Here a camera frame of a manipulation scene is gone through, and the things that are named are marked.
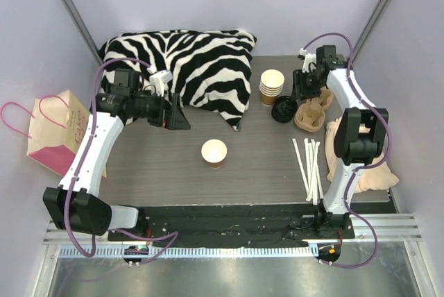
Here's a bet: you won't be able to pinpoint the brown paper coffee cup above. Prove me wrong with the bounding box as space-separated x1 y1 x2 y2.
200 139 228 169

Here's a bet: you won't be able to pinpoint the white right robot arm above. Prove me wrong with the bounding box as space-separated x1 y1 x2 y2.
292 45 389 238

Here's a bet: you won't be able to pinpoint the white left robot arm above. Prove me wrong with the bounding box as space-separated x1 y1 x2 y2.
42 69 191 241

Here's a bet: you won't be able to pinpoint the brown cardboard cup carrier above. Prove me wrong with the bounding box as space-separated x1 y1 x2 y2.
294 87 334 133

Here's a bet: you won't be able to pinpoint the black cup lid stack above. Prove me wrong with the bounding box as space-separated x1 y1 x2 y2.
271 96 298 123

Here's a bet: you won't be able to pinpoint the stack of paper cups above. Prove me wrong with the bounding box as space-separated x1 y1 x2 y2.
259 69 285 106

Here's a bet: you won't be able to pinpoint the zebra print pillow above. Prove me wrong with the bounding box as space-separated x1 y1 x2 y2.
98 29 257 131

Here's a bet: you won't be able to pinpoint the white wrapped straw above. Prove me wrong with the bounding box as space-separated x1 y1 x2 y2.
304 138 312 201
310 140 318 205
314 140 325 203
292 138 311 202

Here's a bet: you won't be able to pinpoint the pink paper gift bag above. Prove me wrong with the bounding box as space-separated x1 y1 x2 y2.
1 90 90 176

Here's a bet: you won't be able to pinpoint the beige folded cloth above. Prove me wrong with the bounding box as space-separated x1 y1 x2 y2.
325 118 400 194

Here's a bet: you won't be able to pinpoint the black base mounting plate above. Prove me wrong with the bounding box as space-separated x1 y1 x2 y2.
107 203 396 249

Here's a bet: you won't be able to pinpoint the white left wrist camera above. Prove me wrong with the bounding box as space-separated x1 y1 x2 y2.
148 70 173 96

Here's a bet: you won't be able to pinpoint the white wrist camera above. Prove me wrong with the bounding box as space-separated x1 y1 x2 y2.
298 48 316 73
148 70 173 96

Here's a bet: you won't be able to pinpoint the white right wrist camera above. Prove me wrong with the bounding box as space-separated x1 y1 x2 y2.
298 48 316 73

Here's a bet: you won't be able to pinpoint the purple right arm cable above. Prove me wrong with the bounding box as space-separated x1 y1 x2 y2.
301 32 393 269

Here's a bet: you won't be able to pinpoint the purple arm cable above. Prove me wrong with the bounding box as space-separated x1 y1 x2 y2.
65 57 181 266
301 32 393 269

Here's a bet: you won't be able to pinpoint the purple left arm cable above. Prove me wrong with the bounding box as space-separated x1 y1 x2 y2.
65 57 181 266

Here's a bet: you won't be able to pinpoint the perforated metal rail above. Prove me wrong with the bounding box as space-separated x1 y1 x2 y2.
58 243 320 260

